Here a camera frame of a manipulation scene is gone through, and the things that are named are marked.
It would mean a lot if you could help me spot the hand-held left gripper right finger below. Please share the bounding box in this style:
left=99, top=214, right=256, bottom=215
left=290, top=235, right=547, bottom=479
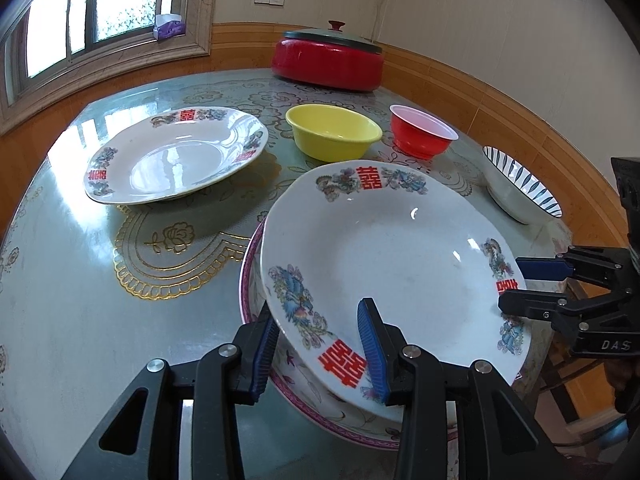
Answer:
left=356, top=297, right=576, bottom=480

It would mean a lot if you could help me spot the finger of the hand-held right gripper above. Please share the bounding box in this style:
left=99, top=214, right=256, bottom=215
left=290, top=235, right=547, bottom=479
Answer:
left=516, top=245, right=640, bottom=291
left=497, top=285, right=640, bottom=334

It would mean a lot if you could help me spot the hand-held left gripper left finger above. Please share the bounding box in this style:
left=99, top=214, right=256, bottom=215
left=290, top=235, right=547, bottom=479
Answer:
left=60, top=305, right=281, bottom=480

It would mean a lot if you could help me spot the blue striped ceramic bowl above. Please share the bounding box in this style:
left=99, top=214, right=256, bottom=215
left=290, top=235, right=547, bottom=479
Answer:
left=481, top=145, right=563, bottom=225

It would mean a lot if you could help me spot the white dragon-print plate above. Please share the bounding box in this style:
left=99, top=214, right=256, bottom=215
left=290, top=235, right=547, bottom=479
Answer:
left=82, top=106, right=269, bottom=206
left=260, top=160, right=528, bottom=406

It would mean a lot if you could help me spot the red plastic bowl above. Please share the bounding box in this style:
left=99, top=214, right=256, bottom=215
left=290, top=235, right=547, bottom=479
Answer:
left=389, top=104, right=459, bottom=160

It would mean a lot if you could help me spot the yellow plastic bowl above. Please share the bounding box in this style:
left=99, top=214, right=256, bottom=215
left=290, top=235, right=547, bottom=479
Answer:
left=285, top=104, right=383, bottom=163

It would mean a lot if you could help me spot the gold floral tablecloth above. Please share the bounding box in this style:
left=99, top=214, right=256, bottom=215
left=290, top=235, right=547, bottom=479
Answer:
left=0, top=67, right=576, bottom=480

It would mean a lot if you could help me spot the red electric pot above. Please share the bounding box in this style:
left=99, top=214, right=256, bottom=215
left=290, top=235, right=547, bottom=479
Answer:
left=271, top=37, right=385, bottom=92

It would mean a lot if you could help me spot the dark pot lid red knob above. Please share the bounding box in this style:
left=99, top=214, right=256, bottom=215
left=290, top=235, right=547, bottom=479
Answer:
left=282, top=20, right=383, bottom=54

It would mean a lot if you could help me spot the purple tissue pack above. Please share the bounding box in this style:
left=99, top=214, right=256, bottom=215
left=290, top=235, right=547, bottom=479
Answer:
left=152, top=12, right=186, bottom=41

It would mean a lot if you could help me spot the white wall cable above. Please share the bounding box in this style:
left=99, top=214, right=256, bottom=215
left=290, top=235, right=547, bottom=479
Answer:
left=370, top=0, right=388, bottom=43

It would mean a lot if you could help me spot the window with stone frame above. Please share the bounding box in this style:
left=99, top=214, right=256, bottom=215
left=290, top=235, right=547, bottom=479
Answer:
left=0, top=0, right=212, bottom=136

